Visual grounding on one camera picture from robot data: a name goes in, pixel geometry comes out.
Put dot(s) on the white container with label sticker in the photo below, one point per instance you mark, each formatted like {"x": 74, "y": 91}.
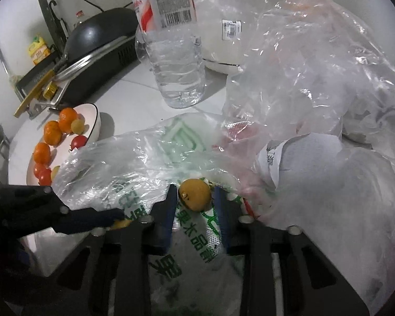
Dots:
{"x": 217, "y": 46}

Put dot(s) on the yellow carton box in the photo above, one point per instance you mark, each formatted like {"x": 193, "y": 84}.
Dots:
{"x": 39, "y": 49}

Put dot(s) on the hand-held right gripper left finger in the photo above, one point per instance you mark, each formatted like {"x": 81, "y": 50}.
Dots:
{"x": 169, "y": 214}

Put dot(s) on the white paper receipt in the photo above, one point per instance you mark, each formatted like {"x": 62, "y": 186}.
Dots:
{"x": 271, "y": 161}

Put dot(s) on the brass cooker knob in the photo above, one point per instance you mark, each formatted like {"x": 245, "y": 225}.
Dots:
{"x": 50, "y": 90}

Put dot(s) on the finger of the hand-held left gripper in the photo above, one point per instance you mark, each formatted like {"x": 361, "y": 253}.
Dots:
{"x": 29, "y": 200}
{"x": 92, "y": 219}

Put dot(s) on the mandarin orange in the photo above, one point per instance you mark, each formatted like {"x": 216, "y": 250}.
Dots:
{"x": 41, "y": 154}
{"x": 67, "y": 118}
{"x": 52, "y": 133}

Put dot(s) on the steel induction cooker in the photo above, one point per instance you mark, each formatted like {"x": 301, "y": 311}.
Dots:
{"x": 95, "y": 75}

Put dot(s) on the green printed plastic bag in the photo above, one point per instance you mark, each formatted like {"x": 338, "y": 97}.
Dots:
{"x": 144, "y": 171}

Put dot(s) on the black metal rack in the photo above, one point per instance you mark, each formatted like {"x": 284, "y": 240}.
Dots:
{"x": 44, "y": 3}

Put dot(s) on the white translucent plastic bag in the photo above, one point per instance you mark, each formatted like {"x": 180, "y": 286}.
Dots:
{"x": 342, "y": 220}

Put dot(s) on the crumpled clear plastic bag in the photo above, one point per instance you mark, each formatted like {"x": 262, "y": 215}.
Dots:
{"x": 316, "y": 72}

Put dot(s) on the red cherry tomato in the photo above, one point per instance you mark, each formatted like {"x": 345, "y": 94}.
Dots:
{"x": 38, "y": 168}
{"x": 78, "y": 141}
{"x": 46, "y": 177}

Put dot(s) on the white plate with black rim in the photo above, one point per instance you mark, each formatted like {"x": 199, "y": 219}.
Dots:
{"x": 64, "y": 154}

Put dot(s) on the yellow loquat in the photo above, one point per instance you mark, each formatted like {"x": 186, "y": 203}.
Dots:
{"x": 55, "y": 172}
{"x": 194, "y": 194}
{"x": 77, "y": 125}
{"x": 121, "y": 223}

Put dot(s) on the clear plastic water bottle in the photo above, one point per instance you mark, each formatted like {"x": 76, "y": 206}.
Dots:
{"x": 177, "y": 72}

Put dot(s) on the red cap condiment bottle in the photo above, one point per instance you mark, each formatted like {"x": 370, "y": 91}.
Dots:
{"x": 79, "y": 18}

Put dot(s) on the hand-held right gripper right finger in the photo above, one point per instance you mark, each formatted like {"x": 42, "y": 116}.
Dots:
{"x": 222, "y": 217}

